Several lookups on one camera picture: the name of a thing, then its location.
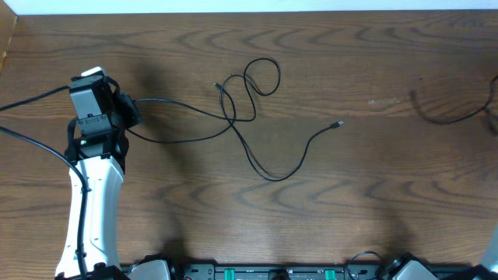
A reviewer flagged camera cable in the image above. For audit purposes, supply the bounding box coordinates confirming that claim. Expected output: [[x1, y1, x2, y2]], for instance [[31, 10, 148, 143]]
[[423, 73, 498, 126], [0, 85, 91, 280]]

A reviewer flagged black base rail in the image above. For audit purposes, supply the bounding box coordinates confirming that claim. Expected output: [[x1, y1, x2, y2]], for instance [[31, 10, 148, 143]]
[[122, 250, 497, 280]]

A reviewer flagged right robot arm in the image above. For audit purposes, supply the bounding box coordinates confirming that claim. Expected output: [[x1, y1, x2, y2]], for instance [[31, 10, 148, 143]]
[[479, 227, 498, 273]]

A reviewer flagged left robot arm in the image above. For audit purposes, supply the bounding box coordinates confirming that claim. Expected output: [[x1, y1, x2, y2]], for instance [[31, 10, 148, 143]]
[[55, 67, 142, 279]]

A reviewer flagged left camera cable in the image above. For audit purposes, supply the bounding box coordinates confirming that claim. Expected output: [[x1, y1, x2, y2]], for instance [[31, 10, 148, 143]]
[[0, 85, 91, 280]]

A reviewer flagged right camera cable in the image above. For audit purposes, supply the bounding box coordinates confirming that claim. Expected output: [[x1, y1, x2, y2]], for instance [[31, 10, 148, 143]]
[[423, 73, 498, 126]]

